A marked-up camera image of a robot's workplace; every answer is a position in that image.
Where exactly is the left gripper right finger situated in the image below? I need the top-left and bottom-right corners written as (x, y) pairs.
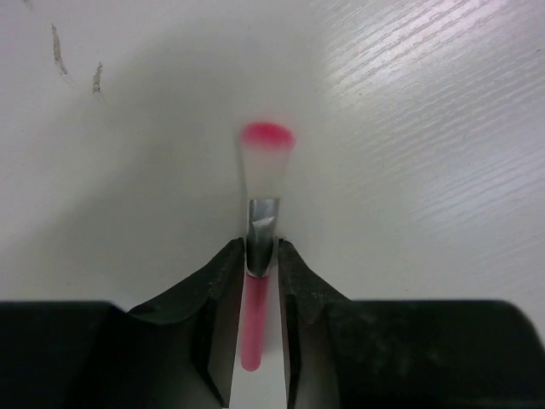
top-left (278, 240), bottom-right (544, 408)

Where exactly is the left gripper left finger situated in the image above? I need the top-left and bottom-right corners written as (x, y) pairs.
top-left (1, 239), bottom-right (244, 408)

